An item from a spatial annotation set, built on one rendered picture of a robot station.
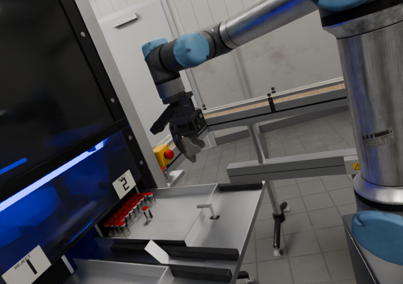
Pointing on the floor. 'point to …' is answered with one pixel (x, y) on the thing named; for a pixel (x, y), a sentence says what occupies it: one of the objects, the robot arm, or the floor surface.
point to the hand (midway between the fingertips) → (191, 158)
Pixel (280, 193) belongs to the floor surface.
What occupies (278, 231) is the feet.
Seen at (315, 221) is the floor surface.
